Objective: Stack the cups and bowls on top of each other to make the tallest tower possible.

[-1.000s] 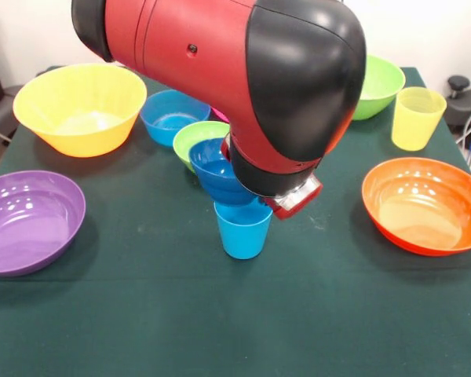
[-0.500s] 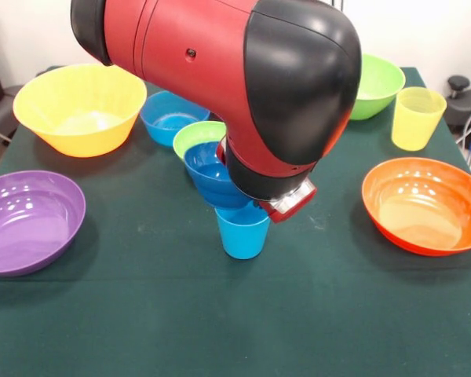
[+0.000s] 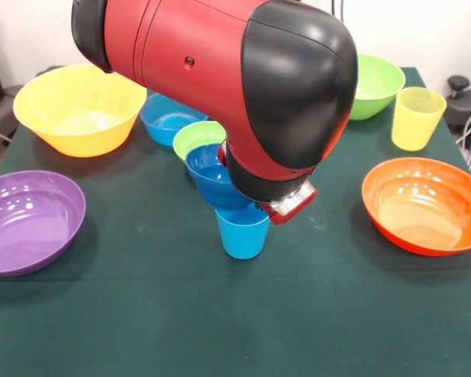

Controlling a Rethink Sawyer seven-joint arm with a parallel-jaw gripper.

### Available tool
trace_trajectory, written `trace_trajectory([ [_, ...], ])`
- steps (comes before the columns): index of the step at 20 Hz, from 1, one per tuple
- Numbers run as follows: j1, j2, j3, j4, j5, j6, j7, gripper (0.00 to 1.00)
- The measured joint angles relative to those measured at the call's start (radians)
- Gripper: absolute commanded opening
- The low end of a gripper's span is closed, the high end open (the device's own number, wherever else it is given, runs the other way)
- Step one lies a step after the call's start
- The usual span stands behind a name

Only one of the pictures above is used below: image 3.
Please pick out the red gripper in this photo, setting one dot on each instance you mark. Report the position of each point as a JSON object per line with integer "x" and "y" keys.
{"x": 274, "y": 217}

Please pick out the light blue plastic cup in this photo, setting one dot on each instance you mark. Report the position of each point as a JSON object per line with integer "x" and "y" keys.
{"x": 241, "y": 239}

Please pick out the small dark blue bowl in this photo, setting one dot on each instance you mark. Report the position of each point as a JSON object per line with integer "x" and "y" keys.
{"x": 216, "y": 184}

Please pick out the large green plastic bowl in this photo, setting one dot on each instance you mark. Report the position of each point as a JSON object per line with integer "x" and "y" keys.
{"x": 377, "y": 86}

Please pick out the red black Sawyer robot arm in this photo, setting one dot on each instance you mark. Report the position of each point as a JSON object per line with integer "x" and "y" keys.
{"x": 239, "y": 78}

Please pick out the dark green tablecloth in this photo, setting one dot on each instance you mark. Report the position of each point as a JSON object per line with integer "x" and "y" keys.
{"x": 235, "y": 314}

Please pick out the small green plastic bowl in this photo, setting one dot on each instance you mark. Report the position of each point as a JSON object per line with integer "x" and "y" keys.
{"x": 192, "y": 135}

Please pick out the translucent light blue bowl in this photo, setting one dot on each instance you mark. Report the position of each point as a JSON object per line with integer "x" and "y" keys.
{"x": 165, "y": 121}

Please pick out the shallow orange plastic bowl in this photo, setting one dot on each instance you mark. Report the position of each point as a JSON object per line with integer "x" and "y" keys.
{"x": 424, "y": 208}

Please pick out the translucent yellow plastic cup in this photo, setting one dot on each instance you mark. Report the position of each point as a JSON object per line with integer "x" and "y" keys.
{"x": 414, "y": 125}

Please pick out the black round base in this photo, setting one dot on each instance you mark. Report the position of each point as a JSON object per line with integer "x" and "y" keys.
{"x": 469, "y": 106}

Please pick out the black knob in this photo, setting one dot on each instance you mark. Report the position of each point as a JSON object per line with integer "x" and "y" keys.
{"x": 458, "y": 83}

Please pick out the large yellow plastic bowl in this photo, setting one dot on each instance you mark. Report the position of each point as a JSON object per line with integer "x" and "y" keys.
{"x": 78, "y": 98}

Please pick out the shallow purple plastic bowl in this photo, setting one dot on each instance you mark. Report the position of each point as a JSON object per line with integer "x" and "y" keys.
{"x": 27, "y": 224}

